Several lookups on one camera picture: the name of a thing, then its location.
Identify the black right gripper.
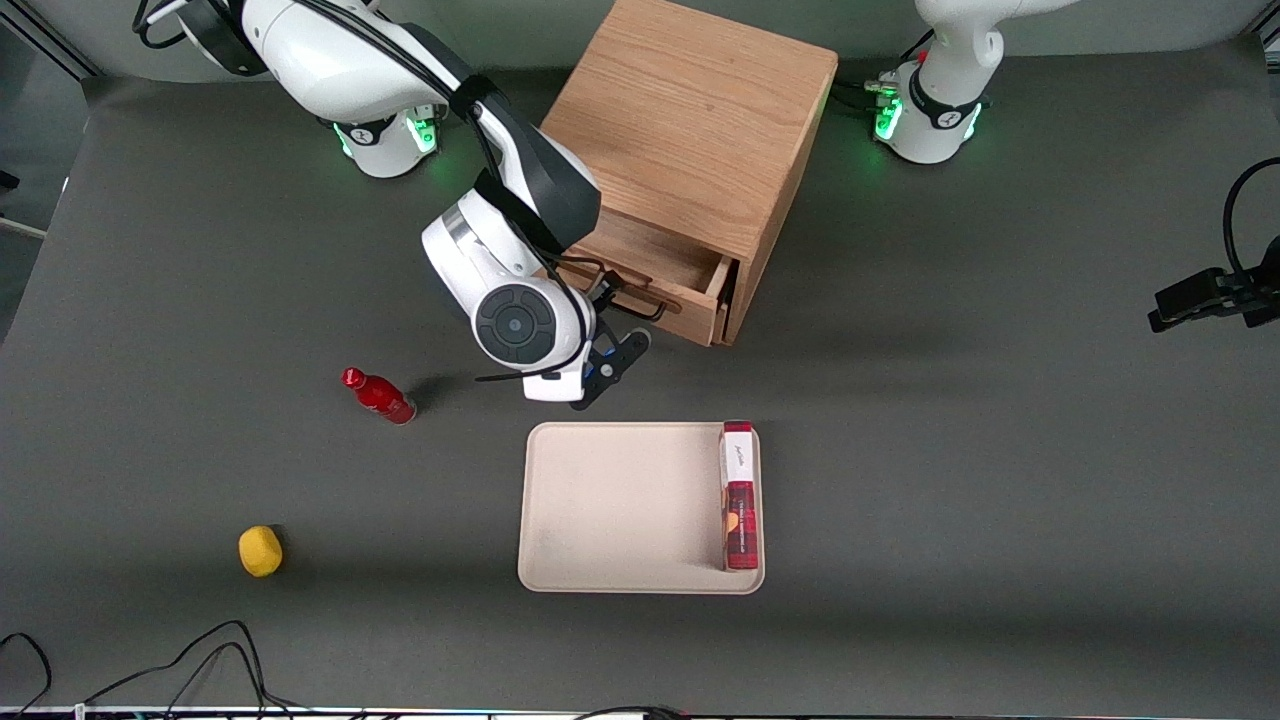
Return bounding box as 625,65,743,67
568,280,653,412

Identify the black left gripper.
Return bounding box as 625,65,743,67
1147,235,1280,334

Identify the black wire drawer handle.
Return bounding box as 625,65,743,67
560,255,669,323

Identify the wooden drawer with black handle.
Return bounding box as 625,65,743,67
545,205,743,347

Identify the wooden drawer cabinet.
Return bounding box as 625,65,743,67
540,0,839,347

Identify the beige plastic tray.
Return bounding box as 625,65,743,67
517,421,766,595

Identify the red bottle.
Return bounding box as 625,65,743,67
341,367,418,426

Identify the red snack box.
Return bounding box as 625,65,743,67
720,420,760,572

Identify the yellow lemon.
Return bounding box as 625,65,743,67
238,525,284,578

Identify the black looped gripper cable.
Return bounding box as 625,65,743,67
1224,157,1280,286

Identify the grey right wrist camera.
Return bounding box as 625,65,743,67
520,345,593,404

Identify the black arm-mounted cable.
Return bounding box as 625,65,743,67
133,0,601,384

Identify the black left arm base cable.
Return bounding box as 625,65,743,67
830,30,936,116

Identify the dark frame rail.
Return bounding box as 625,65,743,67
0,0,103,81

